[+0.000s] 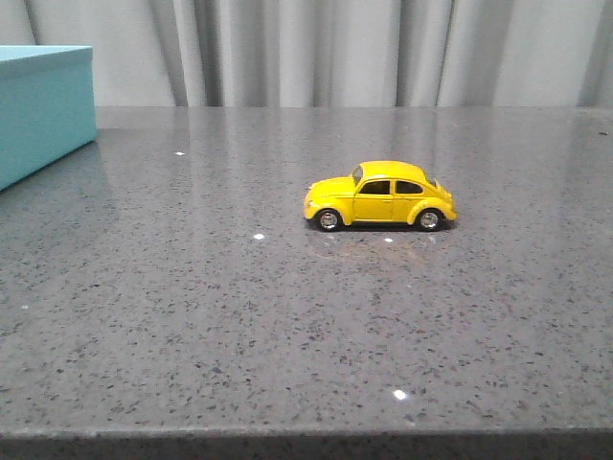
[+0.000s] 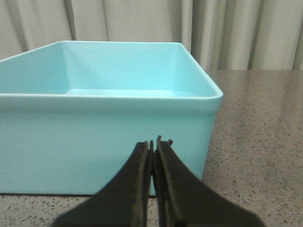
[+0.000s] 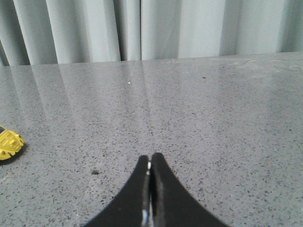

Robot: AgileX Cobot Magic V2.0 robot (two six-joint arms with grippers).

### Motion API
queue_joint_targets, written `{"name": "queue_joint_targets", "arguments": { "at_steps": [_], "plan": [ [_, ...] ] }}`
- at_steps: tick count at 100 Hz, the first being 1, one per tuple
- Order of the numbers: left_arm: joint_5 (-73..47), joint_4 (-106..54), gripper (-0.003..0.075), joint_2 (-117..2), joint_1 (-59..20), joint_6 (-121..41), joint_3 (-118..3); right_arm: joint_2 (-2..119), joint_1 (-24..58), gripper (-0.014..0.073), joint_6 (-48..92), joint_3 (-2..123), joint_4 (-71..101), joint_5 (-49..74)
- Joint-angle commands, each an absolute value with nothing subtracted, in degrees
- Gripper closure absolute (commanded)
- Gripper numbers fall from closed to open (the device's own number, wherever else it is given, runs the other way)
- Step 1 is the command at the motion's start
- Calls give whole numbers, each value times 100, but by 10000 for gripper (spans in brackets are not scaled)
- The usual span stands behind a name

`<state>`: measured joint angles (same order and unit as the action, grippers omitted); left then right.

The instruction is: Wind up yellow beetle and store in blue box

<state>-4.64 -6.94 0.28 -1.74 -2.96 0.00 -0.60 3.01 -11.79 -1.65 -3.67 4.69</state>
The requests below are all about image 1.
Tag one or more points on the yellow toy beetle car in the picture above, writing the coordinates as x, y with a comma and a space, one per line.
380, 192

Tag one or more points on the light blue storage box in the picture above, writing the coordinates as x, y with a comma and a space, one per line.
47, 106

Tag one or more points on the grey pleated curtain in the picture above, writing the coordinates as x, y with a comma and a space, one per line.
331, 53

